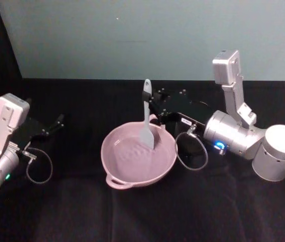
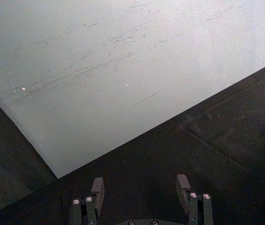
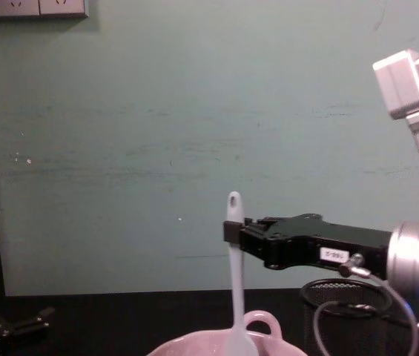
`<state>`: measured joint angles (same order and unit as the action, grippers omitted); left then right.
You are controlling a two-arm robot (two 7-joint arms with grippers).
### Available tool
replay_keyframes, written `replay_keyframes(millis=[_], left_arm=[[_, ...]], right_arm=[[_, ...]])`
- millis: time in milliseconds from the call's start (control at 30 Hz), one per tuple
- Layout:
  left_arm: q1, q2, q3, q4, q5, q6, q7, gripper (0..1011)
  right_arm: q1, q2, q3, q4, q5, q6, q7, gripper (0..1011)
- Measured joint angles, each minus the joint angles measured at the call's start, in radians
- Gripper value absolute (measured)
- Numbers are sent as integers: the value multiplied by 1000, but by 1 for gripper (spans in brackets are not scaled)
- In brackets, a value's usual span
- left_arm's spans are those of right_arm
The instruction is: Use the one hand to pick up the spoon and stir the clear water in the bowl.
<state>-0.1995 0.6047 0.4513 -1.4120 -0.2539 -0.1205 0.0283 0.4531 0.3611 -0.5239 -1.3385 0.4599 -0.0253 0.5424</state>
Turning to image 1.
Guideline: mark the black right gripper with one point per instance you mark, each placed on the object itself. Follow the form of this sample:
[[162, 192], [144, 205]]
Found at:
[[182, 107]]

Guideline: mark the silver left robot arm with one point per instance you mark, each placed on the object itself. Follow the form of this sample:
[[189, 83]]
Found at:
[[1, 131]]

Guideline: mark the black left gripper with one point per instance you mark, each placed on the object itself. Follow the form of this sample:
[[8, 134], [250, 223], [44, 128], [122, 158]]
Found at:
[[28, 131]]

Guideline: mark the grey silicone spatula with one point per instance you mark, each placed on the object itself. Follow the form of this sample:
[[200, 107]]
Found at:
[[147, 138]]

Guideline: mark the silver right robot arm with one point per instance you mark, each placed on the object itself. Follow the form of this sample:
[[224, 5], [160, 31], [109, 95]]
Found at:
[[229, 133]]

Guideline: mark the black table cloth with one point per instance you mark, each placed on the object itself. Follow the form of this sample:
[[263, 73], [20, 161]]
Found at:
[[142, 214]]

